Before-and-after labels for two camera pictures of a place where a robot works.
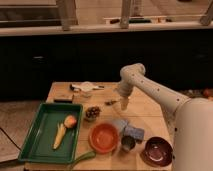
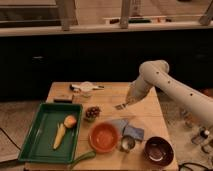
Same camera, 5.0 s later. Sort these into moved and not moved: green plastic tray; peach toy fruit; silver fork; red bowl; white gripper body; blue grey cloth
Moved: silver fork; white gripper body
Not moved: green plastic tray; red bowl; peach toy fruit; blue grey cloth
